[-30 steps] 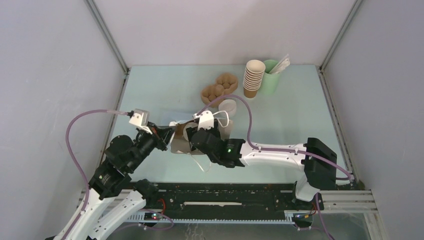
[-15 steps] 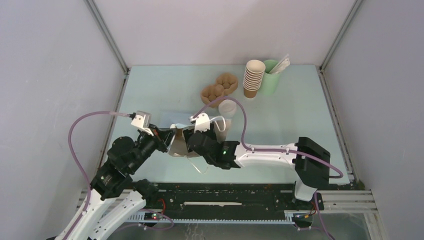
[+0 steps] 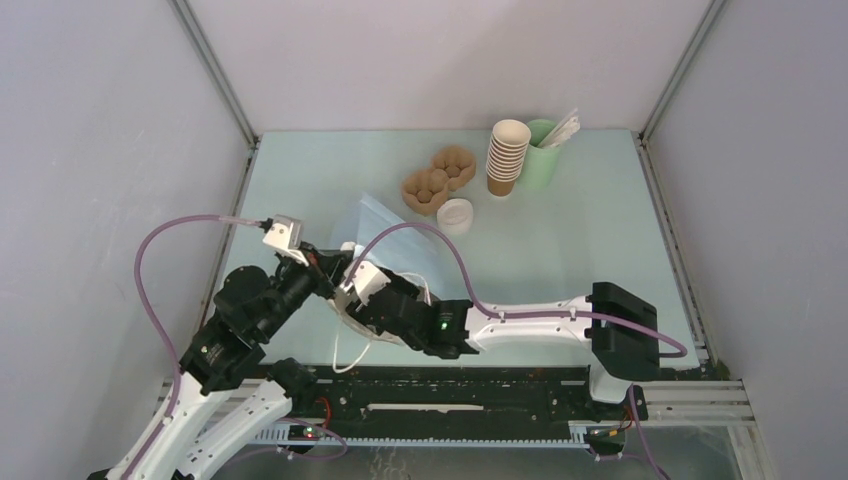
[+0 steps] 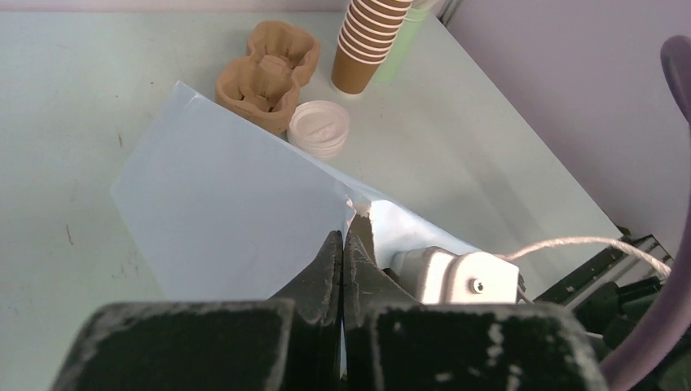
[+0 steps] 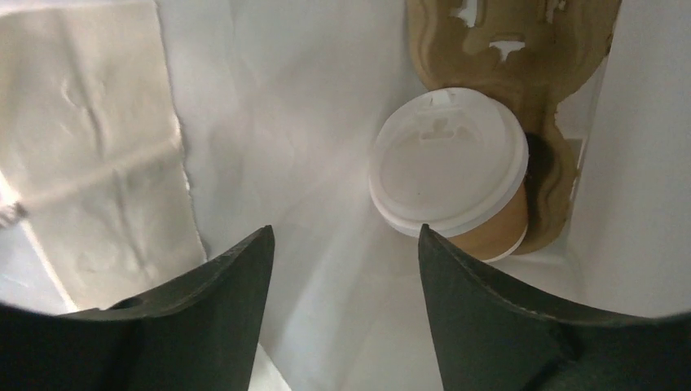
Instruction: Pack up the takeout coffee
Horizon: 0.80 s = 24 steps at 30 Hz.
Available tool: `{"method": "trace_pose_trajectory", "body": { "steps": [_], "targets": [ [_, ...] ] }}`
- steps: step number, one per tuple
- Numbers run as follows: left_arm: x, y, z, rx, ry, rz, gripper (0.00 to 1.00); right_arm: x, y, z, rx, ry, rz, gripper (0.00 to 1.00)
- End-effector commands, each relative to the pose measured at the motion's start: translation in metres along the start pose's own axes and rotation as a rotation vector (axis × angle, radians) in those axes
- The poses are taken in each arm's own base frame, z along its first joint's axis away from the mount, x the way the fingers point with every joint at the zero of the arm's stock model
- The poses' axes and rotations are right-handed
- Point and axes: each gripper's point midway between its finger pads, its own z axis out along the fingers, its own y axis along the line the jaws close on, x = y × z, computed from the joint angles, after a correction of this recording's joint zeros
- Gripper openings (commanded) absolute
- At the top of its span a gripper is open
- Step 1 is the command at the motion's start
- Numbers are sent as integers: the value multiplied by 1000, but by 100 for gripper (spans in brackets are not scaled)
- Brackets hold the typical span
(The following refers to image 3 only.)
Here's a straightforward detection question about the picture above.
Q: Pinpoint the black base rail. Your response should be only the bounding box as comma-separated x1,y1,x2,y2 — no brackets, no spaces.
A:
172,362,757,452

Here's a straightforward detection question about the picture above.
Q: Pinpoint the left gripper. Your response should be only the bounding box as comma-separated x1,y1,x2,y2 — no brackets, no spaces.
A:
258,239,356,338

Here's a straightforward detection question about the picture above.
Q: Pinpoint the stack of paper cups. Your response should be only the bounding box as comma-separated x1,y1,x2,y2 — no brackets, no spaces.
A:
486,119,532,198

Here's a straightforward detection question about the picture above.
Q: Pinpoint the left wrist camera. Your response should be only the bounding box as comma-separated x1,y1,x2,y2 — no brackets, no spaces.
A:
260,215,308,266

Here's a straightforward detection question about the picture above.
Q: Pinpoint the purple cable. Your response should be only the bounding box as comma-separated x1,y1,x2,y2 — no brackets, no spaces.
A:
122,213,266,480
344,221,690,480

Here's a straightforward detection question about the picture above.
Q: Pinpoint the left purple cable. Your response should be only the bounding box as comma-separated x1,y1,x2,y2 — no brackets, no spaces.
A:
122,213,266,480

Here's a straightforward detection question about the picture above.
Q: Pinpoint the green holder cup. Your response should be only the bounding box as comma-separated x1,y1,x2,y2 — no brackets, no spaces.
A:
517,119,562,189

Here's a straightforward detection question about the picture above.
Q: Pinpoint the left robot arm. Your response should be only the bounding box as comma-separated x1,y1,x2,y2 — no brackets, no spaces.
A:
90,248,353,479

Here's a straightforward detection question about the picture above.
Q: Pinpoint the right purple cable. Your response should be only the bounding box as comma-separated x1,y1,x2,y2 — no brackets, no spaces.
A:
344,221,690,480

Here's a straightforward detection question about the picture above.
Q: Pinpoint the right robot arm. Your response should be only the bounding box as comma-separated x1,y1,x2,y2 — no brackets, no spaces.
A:
343,280,660,418

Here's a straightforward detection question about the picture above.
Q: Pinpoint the white paper bag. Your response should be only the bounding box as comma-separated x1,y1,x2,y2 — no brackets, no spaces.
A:
329,193,461,373

